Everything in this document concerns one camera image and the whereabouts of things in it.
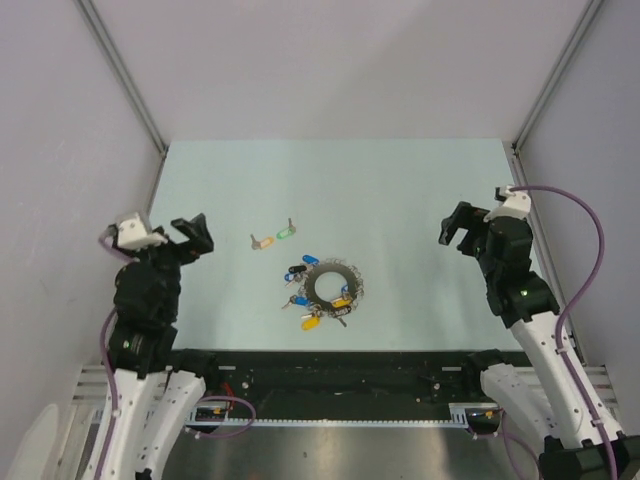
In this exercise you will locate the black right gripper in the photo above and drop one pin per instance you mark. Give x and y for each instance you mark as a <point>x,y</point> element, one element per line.
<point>465,217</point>

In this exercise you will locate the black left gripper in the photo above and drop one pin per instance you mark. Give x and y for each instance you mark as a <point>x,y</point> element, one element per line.
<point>195,228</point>

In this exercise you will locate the blue tag key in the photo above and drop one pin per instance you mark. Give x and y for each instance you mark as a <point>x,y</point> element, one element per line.
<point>296,300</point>
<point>310,260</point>

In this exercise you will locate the metal disc keyring organizer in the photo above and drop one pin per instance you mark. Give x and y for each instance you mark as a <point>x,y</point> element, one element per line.
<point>329,280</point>

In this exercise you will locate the yellow tag key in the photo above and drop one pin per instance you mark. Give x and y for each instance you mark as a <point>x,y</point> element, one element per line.
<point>311,321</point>
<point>342,302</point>

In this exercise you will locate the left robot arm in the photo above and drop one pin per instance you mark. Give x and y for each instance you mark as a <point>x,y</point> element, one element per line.
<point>150,387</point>

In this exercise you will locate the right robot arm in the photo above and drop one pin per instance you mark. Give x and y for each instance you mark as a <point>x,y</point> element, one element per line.
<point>578,438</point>

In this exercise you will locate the orange tag key on table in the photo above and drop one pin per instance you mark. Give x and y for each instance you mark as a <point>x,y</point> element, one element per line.
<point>261,244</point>

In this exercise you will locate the green tag key on table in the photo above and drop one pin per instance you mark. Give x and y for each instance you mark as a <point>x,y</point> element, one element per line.
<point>287,232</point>

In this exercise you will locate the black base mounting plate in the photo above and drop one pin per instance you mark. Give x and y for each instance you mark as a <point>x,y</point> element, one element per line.
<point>337,385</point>

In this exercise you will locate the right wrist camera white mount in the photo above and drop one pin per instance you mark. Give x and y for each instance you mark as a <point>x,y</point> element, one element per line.
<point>511,203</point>

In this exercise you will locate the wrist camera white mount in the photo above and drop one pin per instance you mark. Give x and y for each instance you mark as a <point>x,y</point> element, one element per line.
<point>511,203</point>
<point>132,232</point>

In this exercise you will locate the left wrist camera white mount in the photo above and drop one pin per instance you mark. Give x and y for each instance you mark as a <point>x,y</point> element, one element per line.
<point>132,232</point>

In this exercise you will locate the right aluminium side rail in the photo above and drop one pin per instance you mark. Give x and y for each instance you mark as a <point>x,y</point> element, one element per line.
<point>542,248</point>

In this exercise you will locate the aluminium front rail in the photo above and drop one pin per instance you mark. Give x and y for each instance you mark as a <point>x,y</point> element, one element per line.
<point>92,384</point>

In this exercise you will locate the white slotted cable duct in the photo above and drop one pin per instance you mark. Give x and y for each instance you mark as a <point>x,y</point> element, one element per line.
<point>456,417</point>

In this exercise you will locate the right aluminium frame post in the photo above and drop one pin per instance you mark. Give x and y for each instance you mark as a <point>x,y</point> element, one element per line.
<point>586,21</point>

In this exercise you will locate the aluminium frame post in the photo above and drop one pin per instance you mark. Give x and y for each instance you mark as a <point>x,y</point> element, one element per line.
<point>586,21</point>
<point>116,63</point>

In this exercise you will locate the left aluminium frame post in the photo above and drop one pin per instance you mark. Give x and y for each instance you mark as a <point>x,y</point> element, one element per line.
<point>116,63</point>

